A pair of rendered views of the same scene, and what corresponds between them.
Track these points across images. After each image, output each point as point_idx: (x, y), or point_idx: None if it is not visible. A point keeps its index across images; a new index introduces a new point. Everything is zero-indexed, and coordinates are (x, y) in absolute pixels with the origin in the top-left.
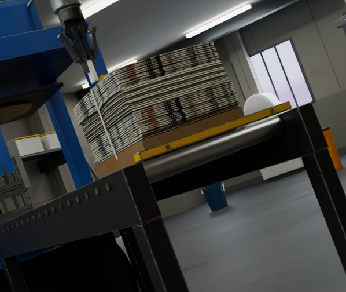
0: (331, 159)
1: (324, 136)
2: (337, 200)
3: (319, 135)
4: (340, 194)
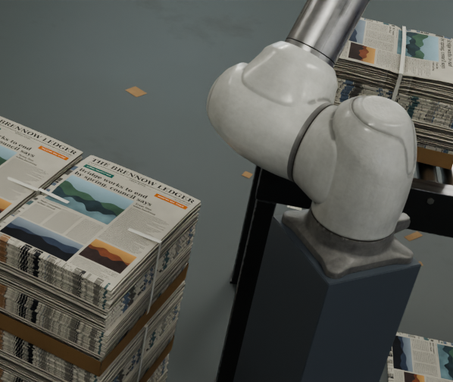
0: (254, 208)
1: (257, 189)
2: (248, 232)
3: (257, 183)
4: (248, 233)
